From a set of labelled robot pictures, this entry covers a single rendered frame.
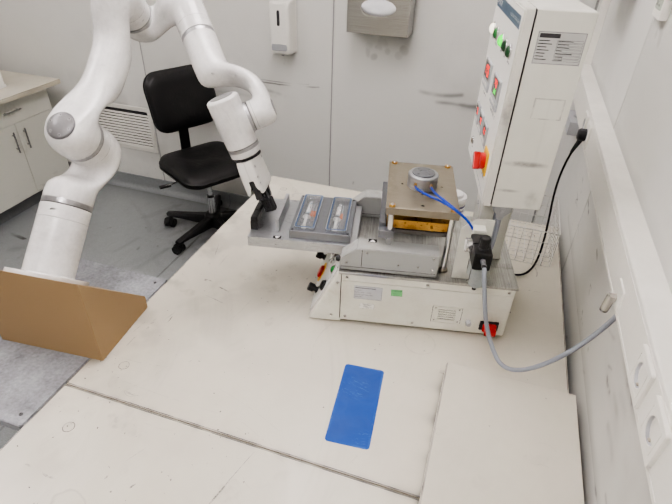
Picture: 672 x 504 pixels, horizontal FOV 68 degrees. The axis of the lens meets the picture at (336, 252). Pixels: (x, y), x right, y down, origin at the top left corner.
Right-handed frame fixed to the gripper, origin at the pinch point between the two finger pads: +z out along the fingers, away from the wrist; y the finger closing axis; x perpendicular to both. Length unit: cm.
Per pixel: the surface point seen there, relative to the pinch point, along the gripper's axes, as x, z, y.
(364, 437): 21, 36, 53
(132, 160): -160, 27, -182
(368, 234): 24.0, 17.5, -1.4
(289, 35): -16, -21, -148
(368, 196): 25.4, 10.6, -11.4
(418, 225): 40.0, 10.9, 10.5
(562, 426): 63, 46, 48
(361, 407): 20, 35, 45
